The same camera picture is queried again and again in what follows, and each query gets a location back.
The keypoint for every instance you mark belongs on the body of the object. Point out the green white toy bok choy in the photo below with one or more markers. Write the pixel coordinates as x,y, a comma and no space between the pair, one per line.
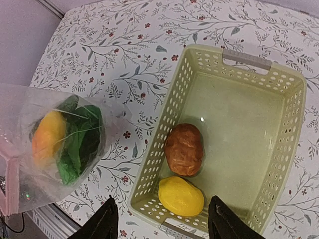
84,136

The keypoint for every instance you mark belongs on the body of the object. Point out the floral patterned table mat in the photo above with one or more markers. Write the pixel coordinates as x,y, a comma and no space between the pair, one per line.
127,50

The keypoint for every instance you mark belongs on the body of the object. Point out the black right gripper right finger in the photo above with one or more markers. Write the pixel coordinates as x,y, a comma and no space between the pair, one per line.
223,223

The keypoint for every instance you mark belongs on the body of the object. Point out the clear pink zip top bag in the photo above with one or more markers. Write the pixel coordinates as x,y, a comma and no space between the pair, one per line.
23,185

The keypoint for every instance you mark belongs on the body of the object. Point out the orange yellow toy mango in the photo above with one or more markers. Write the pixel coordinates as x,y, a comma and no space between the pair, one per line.
48,138

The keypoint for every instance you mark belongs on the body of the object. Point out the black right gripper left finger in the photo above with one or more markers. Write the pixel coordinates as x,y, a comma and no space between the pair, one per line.
102,225

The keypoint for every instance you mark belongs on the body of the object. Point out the front aluminium rail frame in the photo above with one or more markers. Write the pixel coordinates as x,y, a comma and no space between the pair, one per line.
53,221

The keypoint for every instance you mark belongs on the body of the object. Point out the left aluminium frame post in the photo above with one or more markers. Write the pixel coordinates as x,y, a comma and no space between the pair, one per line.
52,8

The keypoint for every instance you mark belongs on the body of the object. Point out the brown toy potato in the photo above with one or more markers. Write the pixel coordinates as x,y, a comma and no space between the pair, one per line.
184,151

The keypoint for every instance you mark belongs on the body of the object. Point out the yellow toy lemon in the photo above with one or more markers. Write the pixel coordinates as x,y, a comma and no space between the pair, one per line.
180,197

